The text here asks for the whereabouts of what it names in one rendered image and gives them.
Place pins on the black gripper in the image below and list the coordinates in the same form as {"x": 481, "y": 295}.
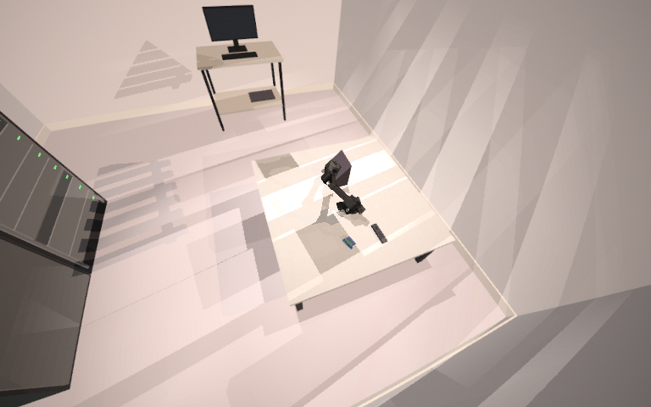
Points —
{"x": 341, "y": 205}

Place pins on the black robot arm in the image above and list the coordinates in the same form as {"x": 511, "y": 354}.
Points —
{"x": 352, "y": 203}

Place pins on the black rectangular bar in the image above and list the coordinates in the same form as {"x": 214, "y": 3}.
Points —
{"x": 379, "y": 233}

